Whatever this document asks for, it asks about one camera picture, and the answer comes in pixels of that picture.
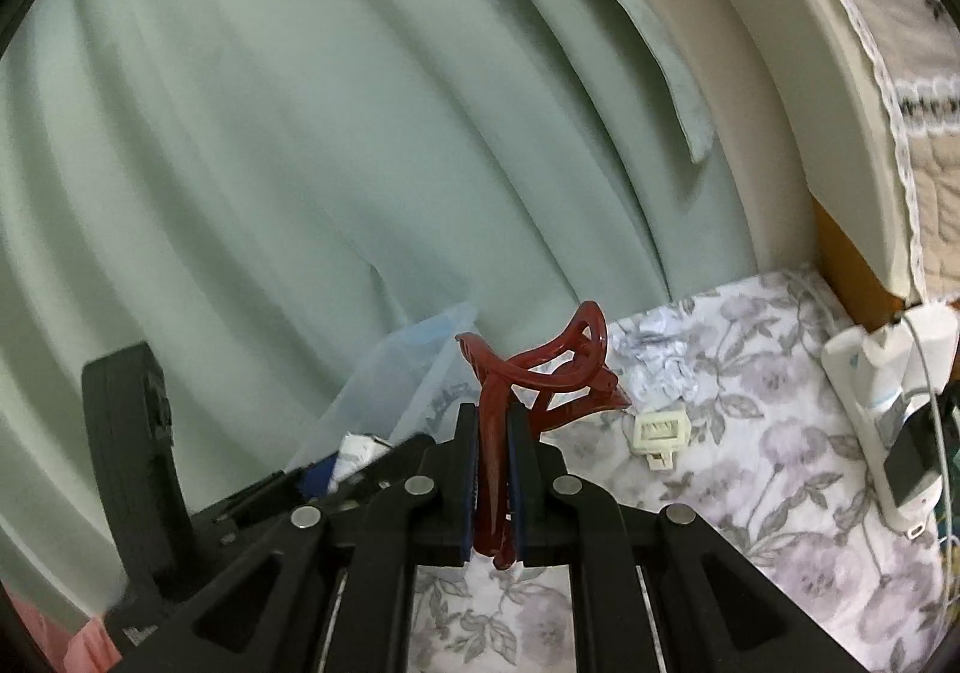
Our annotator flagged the wooden bed frame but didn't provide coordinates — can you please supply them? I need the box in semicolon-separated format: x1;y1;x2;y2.
814;197;912;333

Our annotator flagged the white padded headboard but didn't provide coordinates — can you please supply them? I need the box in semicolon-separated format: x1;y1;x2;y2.
517;0;920;307

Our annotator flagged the red hair claw clip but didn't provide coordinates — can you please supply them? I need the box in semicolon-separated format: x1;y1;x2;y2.
454;300;635;569

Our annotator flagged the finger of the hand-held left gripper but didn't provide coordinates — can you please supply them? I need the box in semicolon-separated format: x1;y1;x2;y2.
214;434;436;531
300;463;338;498

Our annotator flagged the white plastic clip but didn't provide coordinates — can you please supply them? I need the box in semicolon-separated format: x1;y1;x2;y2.
632;410;691;470

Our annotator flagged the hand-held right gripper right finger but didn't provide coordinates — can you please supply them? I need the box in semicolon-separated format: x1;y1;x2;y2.
506;410;871;673

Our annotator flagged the black charger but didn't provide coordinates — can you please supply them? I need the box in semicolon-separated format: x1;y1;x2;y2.
883;410;953;505

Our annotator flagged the small white box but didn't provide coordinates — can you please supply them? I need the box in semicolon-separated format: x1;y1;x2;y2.
334;433;395;486

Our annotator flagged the white plug adapter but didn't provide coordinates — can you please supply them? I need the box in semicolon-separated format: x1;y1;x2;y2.
862;305;960;419

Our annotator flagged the pink cloth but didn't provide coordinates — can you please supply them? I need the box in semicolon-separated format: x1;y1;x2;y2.
0;583;121;673

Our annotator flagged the green curtain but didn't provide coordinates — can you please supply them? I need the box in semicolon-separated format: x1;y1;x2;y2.
0;0;758;644

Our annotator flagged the white power strip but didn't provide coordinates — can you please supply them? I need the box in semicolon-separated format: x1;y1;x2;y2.
821;328;953;539

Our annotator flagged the quilted beige cover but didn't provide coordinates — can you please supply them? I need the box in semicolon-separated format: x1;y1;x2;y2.
750;0;960;303

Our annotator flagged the white cable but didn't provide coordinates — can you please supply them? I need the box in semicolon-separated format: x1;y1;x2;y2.
896;302;960;569

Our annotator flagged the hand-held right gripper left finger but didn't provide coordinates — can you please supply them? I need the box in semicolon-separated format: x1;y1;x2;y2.
135;403;481;673

